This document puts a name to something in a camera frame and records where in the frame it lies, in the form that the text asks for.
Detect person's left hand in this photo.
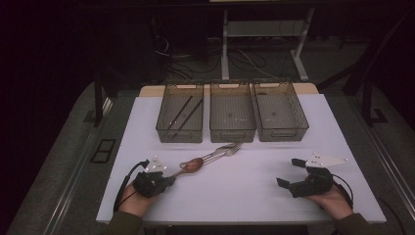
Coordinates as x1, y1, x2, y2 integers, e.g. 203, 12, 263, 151
116, 182, 159, 218

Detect metal floor rail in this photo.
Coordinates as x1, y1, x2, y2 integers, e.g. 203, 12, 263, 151
346, 96, 415, 212
42, 97, 115, 235

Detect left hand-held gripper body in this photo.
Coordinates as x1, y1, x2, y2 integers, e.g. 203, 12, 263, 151
131, 155, 176, 199

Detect brown wooden spoon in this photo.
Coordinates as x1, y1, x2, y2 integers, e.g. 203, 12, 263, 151
169, 157, 206, 180

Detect black chopstick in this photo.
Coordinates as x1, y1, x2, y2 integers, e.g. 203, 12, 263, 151
165, 95, 194, 131
171, 98, 205, 139

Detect hand-held gripper cable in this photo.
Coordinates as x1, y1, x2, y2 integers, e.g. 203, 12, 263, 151
331, 172, 355, 211
113, 159, 151, 213

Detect bundle of floor cables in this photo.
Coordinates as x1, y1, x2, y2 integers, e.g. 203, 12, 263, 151
151, 18, 280, 82

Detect white metal desk frame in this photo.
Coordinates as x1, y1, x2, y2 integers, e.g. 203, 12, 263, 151
220, 8, 316, 82

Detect person's right hand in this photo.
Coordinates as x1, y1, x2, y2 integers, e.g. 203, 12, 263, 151
304, 185, 355, 221

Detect black floor cable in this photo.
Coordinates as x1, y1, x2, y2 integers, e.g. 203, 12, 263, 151
376, 195, 409, 235

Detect silver fork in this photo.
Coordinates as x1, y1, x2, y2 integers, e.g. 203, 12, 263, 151
203, 143, 243, 165

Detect black metal stand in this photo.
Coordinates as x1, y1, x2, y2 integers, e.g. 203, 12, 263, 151
361, 79, 390, 127

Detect left hand-held gripper cable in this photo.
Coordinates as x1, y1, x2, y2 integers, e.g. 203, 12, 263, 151
113, 159, 151, 213

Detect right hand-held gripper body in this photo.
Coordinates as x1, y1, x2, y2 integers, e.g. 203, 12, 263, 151
288, 151, 349, 199

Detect right hand-held gripper cable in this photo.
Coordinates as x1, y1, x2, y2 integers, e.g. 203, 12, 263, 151
331, 172, 355, 211

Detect smoky plastic bin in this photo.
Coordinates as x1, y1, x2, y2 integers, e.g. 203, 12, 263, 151
208, 80, 257, 144
156, 81, 205, 144
253, 79, 310, 143

